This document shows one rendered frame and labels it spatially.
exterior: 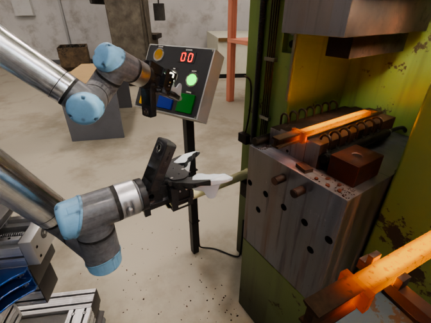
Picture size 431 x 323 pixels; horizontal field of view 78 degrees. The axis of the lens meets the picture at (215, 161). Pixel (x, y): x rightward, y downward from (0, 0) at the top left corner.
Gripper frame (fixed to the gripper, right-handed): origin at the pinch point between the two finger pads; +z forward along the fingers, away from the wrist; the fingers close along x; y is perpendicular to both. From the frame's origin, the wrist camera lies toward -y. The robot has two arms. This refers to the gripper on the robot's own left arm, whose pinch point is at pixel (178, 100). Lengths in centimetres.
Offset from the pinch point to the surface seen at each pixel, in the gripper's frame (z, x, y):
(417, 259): -30, -75, -21
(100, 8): 378, 625, 257
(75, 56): 321, 590, 107
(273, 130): 7.0, -36.6, -2.7
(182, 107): 4.3, 0.6, -1.8
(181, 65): 5.1, 7.0, 14.5
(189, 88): 5.1, 0.2, 6.2
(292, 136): -3.1, -45.7, -4.5
